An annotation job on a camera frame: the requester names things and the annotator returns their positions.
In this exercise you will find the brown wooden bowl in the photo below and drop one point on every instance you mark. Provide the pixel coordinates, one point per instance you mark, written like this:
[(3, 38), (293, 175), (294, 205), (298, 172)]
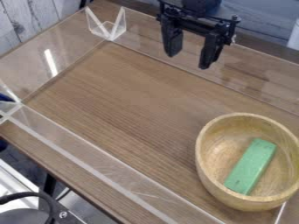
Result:
[(222, 143)]

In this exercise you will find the green rectangular block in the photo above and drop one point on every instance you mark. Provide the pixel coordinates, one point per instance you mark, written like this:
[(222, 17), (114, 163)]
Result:
[(251, 166)]

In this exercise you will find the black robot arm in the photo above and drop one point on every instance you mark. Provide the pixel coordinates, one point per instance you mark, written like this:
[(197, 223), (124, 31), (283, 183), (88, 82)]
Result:
[(197, 16)]

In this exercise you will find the black metal bracket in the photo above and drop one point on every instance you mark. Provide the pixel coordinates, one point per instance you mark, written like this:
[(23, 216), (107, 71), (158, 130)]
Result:
[(63, 216)]

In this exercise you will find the black metal table leg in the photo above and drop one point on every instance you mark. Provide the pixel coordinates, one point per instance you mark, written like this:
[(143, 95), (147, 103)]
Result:
[(50, 184)]

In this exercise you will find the clear acrylic table fence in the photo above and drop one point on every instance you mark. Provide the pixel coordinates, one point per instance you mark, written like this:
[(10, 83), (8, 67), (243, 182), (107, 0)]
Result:
[(107, 113)]

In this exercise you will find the clear acrylic corner bracket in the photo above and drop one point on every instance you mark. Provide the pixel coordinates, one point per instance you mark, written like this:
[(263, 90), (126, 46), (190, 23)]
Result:
[(107, 30)]

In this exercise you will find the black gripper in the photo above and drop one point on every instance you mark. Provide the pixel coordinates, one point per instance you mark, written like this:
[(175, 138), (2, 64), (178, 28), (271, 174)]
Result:
[(199, 16)]

